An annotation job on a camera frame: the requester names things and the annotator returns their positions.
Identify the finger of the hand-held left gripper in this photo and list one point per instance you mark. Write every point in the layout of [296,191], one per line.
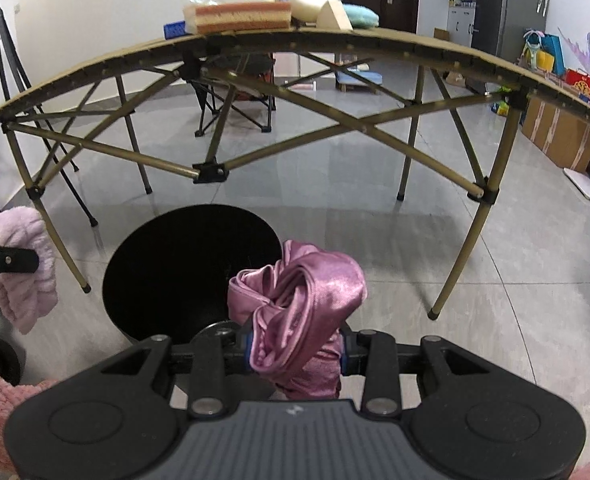
[15,261]

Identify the grey refrigerator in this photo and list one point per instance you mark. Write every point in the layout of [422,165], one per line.
[515,5]

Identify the white flat board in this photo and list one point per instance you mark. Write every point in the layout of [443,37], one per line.
[585,185]

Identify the striped layered sponge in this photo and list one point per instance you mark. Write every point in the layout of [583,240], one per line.
[240,17]

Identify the blue-topped wooden platform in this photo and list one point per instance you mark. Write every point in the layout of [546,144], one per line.
[360,79]

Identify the black trash bin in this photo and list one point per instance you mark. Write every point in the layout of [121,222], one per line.
[175,270]

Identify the white cabinet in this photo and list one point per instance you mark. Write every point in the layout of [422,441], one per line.
[462,20]

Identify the dark round object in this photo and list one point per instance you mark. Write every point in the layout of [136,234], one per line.
[0,355]

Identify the light blue fluffy cloth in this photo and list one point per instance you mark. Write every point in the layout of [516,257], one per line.
[362,16]

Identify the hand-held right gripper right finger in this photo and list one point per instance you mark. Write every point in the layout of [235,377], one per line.
[345,362]

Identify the large cardboard box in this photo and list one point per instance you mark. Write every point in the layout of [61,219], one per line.
[557,132]

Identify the black folding chair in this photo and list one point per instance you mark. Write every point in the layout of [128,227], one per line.
[235,67]

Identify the small blue box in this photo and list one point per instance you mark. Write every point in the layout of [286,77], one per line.
[175,30]

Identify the blue gift bag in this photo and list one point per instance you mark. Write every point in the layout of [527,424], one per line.
[554,52]

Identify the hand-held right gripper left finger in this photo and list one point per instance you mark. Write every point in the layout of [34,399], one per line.
[248,352]

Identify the beige wedge sponge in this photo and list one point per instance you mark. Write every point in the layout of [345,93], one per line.
[332,19]

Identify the pink satin cloth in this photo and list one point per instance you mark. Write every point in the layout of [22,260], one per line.
[300,300]

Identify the green packet bag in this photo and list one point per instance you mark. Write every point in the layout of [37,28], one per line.
[500,108]

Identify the yellow gift bag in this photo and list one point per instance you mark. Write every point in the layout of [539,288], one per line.
[546,62]

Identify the pink fluffy headband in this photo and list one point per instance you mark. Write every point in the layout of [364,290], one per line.
[20,230]

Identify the tan folding table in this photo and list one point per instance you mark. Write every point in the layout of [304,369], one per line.
[210,172]

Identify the small cardboard box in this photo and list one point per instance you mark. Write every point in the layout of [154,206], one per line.
[441,34]

